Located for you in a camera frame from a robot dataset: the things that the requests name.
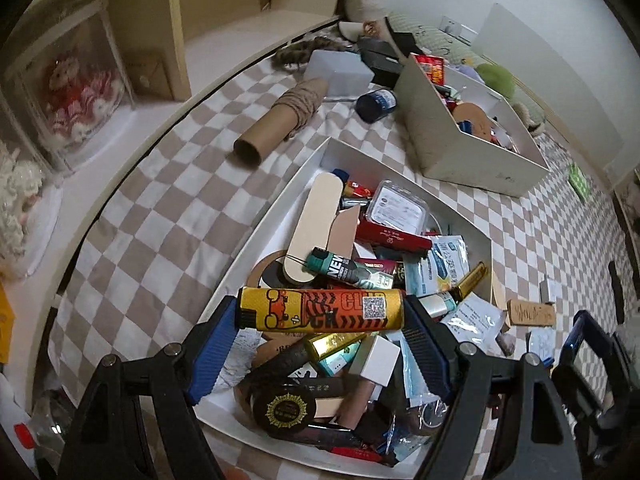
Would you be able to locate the wooden plaque with writing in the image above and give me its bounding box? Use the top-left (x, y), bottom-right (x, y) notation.
top-left (506, 299), bottom-right (557, 328)

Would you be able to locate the round brown leather disc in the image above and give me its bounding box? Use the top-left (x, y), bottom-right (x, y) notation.
top-left (452, 102), bottom-right (493, 141)

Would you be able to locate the small white box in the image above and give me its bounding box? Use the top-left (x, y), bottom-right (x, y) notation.
top-left (348, 335), bottom-right (401, 386)

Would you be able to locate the yellow orange printed lighter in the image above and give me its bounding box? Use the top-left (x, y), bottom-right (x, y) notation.
top-left (236, 286), bottom-right (406, 333)

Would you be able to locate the tall white box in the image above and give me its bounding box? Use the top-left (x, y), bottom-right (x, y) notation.
top-left (395, 52), bottom-right (551, 197)

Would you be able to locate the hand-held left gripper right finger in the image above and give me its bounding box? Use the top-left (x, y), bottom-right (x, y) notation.
top-left (402, 294), bottom-right (583, 480)

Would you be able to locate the checkered bed sheet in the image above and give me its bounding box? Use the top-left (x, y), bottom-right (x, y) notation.
top-left (47, 25), bottom-right (640, 480)

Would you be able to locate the red doll display case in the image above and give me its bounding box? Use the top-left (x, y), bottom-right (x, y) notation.
top-left (5, 0), bottom-right (138, 171)

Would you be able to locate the green plush toy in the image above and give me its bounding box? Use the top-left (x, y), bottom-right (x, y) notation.
top-left (475, 62), bottom-right (518, 98)

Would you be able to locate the white headboard panel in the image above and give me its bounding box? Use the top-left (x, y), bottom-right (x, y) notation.
top-left (475, 2), bottom-right (626, 176)

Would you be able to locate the dark blue bottle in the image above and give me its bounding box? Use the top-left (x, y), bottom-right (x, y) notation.
top-left (356, 88), bottom-right (398, 123)

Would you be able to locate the brown teddy plush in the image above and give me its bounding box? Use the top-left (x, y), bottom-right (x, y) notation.
top-left (515, 102), bottom-right (548, 136)

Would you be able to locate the green checkered packet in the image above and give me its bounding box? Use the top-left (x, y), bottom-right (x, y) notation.
top-left (569, 162), bottom-right (593, 203)

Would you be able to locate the shallow white box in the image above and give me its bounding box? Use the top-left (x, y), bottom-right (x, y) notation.
top-left (192, 136), bottom-right (493, 480)

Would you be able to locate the clear plastic case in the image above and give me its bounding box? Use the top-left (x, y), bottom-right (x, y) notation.
top-left (361, 180), bottom-right (430, 236)

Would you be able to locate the cardboard tube with twine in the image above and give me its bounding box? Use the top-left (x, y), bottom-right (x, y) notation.
top-left (233, 79), bottom-right (327, 167)

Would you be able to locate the translucent plastic box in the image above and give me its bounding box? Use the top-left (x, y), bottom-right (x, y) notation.
top-left (304, 49), bottom-right (376, 98)

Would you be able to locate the black cloth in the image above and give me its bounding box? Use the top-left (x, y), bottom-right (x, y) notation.
top-left (607, 260), bottom-right (626, 326)

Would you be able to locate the yellow box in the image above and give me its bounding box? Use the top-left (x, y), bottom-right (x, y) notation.
top-left (0, 280), bottom-right (16, 366)

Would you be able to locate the dark red long box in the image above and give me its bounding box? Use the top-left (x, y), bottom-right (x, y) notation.
top-left (354, 222), bottom-right (433, 259)

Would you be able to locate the white doll display case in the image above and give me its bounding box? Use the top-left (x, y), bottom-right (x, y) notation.
top-left (0, 145), bottom-right (63, 281)

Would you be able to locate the light wooden oval board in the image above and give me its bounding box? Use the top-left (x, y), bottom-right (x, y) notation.
top-left (285, 172), bottom-right (343, 286)

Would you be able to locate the red snack packet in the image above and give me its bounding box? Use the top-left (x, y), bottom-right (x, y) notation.
top-left (412, 54), bottom-right (446, 86)

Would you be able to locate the black hat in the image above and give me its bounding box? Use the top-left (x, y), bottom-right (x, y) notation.
top-left (382, 17), bottom-right (431, 56)

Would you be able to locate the green checkered bolster pillow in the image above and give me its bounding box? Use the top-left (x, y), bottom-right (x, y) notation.
top-left (390, 12), bottom-right (476, 61)

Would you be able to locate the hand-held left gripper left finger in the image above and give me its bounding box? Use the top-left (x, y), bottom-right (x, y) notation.
top-left (59, 296), bottom-right (246, 480)

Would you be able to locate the white container red cap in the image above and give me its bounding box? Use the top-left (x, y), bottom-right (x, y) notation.
top-left (0, 375), bottom-right (66, 466)

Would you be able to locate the black jar gold seal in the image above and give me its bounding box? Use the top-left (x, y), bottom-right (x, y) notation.
top-left (251, 382), bottom-right (317, 431)

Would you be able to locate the black gift box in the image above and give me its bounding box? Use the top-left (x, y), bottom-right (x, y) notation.
top-left (359, 35), bottom-right (416, 88)

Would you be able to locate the brown furry toy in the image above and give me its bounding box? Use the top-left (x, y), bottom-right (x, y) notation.
top-left (272, 35), bottom-right (358, 71)

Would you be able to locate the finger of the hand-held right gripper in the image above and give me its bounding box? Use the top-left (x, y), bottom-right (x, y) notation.
top-left (551, 355), bottom-right (632, 418)
top-left (560, 310), bottom-right (626, 361)

